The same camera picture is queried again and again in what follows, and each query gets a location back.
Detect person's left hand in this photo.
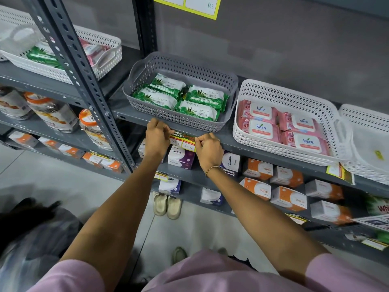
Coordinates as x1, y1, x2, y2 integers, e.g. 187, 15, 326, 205
145, 118, 175, 160

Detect pink wipes packet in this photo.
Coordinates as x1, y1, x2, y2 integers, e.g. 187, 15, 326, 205
237, 99, 279, 121
78, 38, 111, 68
281, 130, 330, 156
238, 118, 282, 143
278, 112, 323, 133

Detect person's right hand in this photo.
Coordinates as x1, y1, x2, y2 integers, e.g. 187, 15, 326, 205
194, 133, 225, 173

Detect green white pouch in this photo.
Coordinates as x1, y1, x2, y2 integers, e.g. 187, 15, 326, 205
364, 193, 389, 217

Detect stack of blue white boxes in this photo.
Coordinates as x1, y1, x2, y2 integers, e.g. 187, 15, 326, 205
220, 152, 242, 177

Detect grey plastic basket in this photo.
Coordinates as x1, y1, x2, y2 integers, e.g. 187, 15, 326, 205
122, 51, 239, 133

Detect dark grey bag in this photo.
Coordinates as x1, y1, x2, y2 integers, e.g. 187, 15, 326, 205
0, 206, 84, 292

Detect person's right forearm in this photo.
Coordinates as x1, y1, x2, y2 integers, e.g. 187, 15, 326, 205
206, 167, 330, 283

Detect small white purple box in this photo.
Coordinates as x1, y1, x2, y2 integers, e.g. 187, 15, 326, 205
200, 187, 224, 206
158, 176, 182, 195

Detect person's left forearm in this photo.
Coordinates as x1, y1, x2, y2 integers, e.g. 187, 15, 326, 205
59, 153, 166, 292

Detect person's left shoe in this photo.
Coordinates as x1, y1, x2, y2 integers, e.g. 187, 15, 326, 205
171, 247, 188, 266

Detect person's pink shirt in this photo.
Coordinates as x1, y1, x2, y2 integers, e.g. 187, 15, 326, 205
27, 249, 389, 292

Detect gold bead bracelet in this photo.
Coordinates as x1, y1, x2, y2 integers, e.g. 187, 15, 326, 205
204, 165, 224, 177

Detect beige shoe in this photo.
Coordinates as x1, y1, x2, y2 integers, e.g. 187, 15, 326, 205
166, 196, 183, 220
153, 193, 168, 217

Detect stack of orange white boxes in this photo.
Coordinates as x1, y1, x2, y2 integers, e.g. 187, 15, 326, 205
231, 158, 353, 225

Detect clear cookie jar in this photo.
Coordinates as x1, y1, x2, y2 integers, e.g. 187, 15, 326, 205
0, 86, 33, 120
24, 91, 80, 134
78, 108, 113, 152

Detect row of orange white boxes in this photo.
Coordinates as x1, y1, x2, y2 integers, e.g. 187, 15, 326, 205
7, 130, 124, 174

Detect white plastic basket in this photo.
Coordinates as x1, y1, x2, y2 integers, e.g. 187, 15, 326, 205
232, 79, 352, 167
334, 103, 389, 187
0, 5, 123, 86

